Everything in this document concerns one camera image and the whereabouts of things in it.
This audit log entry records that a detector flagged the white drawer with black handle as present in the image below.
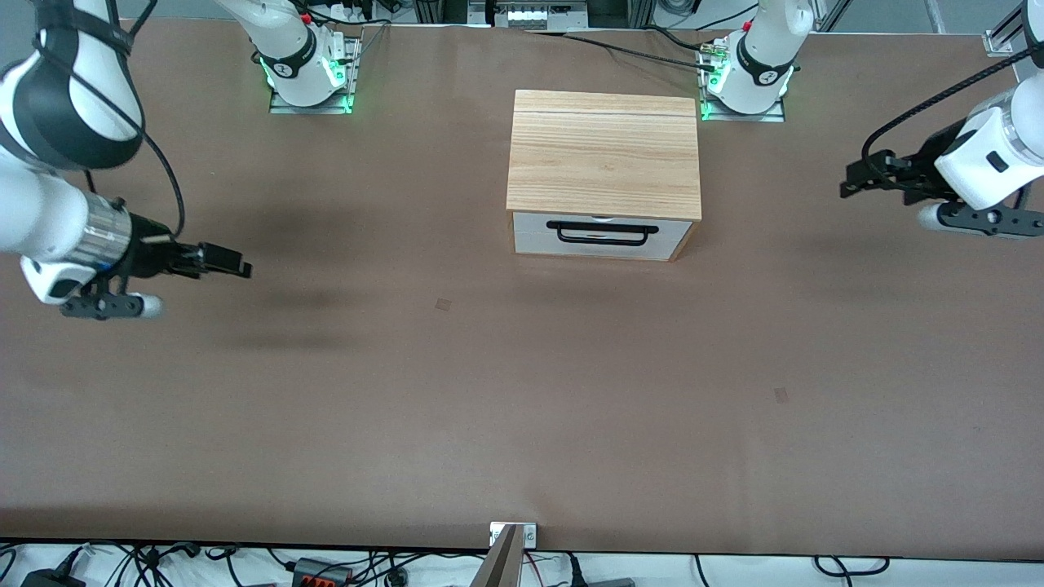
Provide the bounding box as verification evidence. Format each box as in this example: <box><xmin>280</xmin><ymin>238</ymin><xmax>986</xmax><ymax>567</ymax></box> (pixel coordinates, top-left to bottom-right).
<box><xmin>513</xmin><ymin>211</ymin><xmax>694</xmax><ymax>247</ymax></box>

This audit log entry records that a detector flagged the light wooden drawer cabinet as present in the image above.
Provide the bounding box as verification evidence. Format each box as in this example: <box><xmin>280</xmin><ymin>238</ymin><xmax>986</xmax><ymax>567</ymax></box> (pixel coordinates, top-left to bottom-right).
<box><xmin>506</xmin><ymin>89</ymin><xmax>703</xmax><ymax>263</ymax></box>

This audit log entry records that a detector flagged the white plain drawer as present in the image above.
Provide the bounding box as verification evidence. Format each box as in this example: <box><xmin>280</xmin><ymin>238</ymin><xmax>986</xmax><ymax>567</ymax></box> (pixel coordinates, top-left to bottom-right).
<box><xmin>514</xmin><ymin>232</ymin><xmax>683</xmax><ymax>262</ymax></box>

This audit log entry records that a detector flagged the black orange power adapter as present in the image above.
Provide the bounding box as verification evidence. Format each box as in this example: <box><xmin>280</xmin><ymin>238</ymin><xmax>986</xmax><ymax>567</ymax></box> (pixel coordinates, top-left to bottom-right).
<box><xmin>291</xmin><ymin>558</ymin><xmax>354</xmax><ymax>587</ymax></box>

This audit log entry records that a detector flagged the grey control box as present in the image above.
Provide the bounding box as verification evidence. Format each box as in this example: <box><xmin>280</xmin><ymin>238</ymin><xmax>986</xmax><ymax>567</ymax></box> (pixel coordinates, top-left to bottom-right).
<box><xmin>468</xmin><ymin>0</ymin><xmax>590</xmax><ymax>32</ymax></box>

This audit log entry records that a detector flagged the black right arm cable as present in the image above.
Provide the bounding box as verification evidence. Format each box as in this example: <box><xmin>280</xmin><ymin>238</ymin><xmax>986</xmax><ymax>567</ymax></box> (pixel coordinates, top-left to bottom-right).
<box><xmin>33</xmin><ymin>0</ymin><xmax>188</xmax><ymax>240</ymax></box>

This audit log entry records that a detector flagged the aluminium frame corner post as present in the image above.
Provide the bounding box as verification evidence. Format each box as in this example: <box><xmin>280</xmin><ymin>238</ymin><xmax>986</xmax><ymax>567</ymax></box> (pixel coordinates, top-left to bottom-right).
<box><xmin>982</xmin><ymin>0</ymin><xmax>1031</xmax><ymax>57</ymax></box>

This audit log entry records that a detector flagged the black cable on table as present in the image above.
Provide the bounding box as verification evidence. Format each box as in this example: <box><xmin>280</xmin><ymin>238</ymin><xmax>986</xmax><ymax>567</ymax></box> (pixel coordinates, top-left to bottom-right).
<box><xmin>522</xmin><ymin>29</ymin><xmax>720</xmax><ymax>69</ymax></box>

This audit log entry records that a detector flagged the black looped floor cable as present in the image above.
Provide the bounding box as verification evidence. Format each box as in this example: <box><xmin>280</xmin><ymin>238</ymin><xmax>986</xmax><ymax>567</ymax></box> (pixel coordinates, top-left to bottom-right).
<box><xmin>814</xmin><ymin>555</ymin><xmax>891</xmax><ymax>577</ymax></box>

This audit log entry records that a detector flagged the small metal bracket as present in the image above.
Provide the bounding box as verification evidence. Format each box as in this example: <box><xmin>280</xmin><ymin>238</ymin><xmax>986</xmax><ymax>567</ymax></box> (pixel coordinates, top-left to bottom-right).
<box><xmin>489</xmin><ymin>522</ymin><xmax>538</xmax><ymax>549</ymax></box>

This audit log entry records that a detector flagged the brown camera mount pole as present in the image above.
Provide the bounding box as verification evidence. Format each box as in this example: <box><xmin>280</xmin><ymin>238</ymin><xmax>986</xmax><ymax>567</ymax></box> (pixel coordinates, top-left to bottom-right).
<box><xmin>469</xmin><ymin>526</ymin><xmax>524</xmax><ymax>587</ymax></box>

